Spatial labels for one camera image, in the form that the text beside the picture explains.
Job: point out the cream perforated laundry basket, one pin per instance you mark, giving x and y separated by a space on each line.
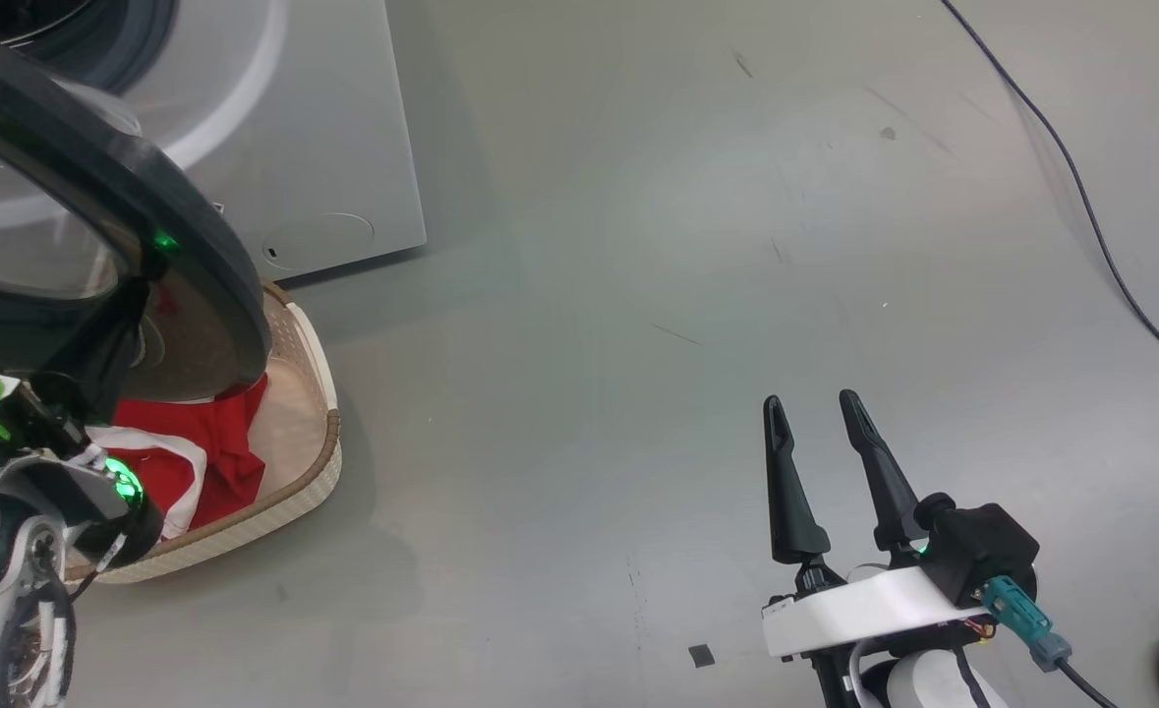
299 433

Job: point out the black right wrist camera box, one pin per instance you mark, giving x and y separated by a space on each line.
982 546

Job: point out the white front-load washing machine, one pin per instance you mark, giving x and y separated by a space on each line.
343 118

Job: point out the red garment with white stripes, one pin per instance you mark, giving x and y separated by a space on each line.
220 442

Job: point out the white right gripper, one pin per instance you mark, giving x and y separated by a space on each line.
854 610

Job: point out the black round glass machine door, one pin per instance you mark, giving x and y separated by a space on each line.
196 246

